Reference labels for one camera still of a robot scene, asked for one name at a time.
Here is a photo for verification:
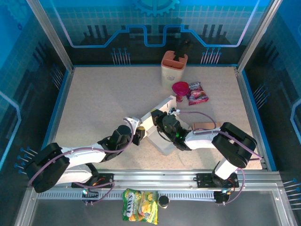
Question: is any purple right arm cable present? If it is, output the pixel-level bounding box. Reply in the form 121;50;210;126
176;110;263;205

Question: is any yellow green candy bag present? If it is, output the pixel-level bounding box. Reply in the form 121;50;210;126
121;188;159;225

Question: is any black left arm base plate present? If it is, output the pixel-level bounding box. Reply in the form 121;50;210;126
71;173;115;189

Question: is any white paper box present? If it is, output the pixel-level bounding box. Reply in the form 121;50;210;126
140;95;191;156

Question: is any slotted grey cable duct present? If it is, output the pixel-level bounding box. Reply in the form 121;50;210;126
37;191;217;201

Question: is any small controller board with LED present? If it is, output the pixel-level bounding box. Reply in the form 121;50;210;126
214;188;232;205
81;187;99;205

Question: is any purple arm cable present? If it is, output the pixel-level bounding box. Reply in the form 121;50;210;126
176;110;263;205
27;117;136;205

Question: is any aluminium mounting rail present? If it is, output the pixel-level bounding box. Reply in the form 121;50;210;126
27;169;283;189

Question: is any purple candy bag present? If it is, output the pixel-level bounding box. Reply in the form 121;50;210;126
186;81;209;106

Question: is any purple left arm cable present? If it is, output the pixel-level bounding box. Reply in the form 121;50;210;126
27;117;136;205

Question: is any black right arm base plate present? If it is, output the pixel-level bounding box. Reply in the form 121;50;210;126
196;173;239;188

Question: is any black round cap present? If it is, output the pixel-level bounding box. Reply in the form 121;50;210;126
158;195;170;210

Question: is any orange cardboard box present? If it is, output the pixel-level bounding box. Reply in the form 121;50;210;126
192;121;222;131

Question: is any aluminium frame post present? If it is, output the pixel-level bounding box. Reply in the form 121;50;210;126
25;0;75;73
236;0;283;73

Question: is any pink heart-shaped container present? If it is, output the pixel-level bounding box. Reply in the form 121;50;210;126
171;81;190;103

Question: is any black knife handle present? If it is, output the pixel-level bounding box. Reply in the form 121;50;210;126
175;39;193;59

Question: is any beige pink knife block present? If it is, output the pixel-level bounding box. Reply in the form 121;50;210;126
161;50;189;90

